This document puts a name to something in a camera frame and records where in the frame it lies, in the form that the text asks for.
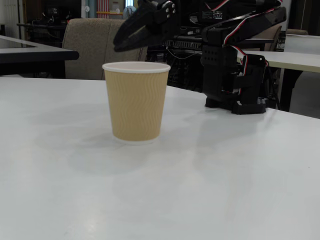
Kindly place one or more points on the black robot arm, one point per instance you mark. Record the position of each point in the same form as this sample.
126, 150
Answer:
217, 75

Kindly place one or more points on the white table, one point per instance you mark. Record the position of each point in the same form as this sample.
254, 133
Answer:
305, 42
295, 61

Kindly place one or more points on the tan paper cup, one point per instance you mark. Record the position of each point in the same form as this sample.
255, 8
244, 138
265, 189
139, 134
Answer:
136, 100

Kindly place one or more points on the red white striped panel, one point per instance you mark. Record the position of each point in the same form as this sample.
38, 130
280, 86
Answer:
103, 5

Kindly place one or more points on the dark equipment bench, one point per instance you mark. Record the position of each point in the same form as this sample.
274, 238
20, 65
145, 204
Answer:
37, 26

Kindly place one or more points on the beige fabric chair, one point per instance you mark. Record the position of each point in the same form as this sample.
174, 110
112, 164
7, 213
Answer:
272, 37
297, 31
87, 50

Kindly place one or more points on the black top table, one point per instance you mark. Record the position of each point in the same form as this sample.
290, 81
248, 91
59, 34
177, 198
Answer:
37, 53

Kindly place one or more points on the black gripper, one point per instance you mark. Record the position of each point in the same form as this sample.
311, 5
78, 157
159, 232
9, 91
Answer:
151, 15

